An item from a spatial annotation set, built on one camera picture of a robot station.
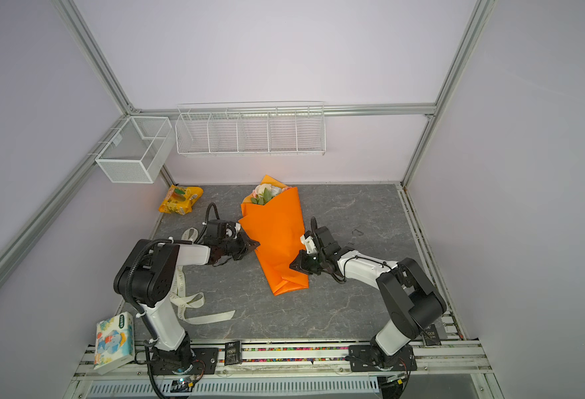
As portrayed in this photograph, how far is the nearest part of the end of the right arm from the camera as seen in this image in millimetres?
677

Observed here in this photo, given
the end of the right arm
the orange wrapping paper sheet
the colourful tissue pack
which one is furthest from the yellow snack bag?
the end of the right arm

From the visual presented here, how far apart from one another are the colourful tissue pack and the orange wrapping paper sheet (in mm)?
466

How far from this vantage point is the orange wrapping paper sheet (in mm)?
886

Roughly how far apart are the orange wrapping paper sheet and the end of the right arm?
5 centimetres

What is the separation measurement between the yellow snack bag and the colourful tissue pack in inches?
17.6

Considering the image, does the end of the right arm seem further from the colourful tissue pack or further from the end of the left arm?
the colourful tissue pack

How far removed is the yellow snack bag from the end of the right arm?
1.85 feet

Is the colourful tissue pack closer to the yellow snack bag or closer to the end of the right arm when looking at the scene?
the yellow snack bag

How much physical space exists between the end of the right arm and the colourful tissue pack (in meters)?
0.55

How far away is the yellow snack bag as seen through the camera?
1085mm

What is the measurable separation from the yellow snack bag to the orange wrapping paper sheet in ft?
0.74

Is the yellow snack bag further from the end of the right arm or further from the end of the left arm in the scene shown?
the end of the right arm

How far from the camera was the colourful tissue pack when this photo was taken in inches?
28.2

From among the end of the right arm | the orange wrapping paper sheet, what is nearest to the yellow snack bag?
the orange wrapping paper sheet
